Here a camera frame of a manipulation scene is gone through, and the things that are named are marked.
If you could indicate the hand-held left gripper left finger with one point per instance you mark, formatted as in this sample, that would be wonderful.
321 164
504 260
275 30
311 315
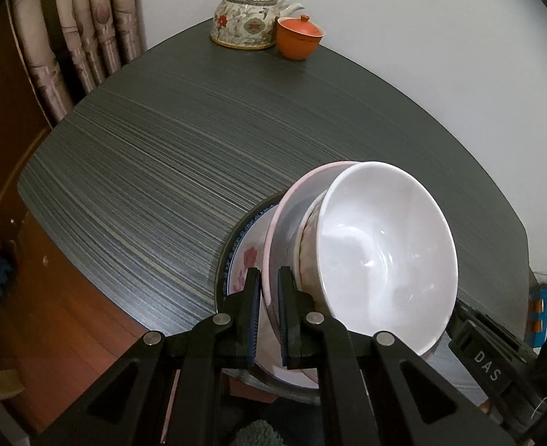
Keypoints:
253 316

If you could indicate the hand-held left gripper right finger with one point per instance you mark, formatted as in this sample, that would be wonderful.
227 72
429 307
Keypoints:
283 320

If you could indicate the blue floral plate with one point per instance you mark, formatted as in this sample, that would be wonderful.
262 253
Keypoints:
232 253

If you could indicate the white plate with pink flowers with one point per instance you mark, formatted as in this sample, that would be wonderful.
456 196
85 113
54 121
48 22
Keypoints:
250 246

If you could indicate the white bowl with blue print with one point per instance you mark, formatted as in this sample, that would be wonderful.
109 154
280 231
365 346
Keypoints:
384 251

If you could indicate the blue box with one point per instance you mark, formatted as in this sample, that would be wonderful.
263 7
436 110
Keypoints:
540 316

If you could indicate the brown wooden cabinet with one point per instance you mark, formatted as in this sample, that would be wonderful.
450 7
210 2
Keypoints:
69 311

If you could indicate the orange lidded cup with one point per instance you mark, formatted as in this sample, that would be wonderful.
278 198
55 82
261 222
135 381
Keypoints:
299 39

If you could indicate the floral ceramic teapot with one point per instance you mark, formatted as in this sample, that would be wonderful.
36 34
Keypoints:
243 23

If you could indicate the beige patterned curtain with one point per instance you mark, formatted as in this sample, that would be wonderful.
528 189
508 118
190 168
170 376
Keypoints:
83 32

